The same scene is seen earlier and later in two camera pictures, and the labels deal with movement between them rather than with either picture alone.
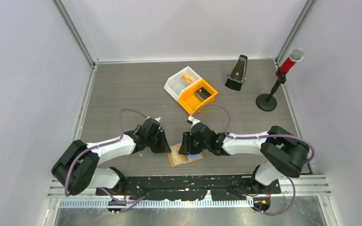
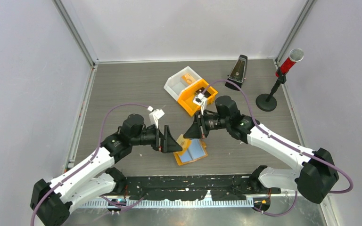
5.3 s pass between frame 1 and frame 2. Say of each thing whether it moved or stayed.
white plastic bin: stayed
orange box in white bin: stayed
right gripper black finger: moved
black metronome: stayed
